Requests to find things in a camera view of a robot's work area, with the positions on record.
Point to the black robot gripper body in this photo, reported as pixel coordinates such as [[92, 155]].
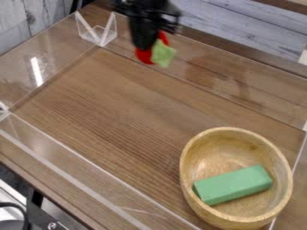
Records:
[[150, 15]]

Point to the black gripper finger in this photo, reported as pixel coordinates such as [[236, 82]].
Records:
[[145, 31]]

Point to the red plush strawberry green leaf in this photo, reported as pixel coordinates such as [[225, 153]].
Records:
[[160, 54]]

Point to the wooden bowl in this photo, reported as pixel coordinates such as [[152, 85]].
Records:
[[222, 150]]

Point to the green rectangular block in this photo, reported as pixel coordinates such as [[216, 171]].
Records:
[[233, 185]]

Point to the black metal table leg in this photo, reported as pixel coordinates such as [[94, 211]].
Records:
[[35, 197]]

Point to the clear acrylic enclosure wall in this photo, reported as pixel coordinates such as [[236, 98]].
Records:
[[97, 124]]

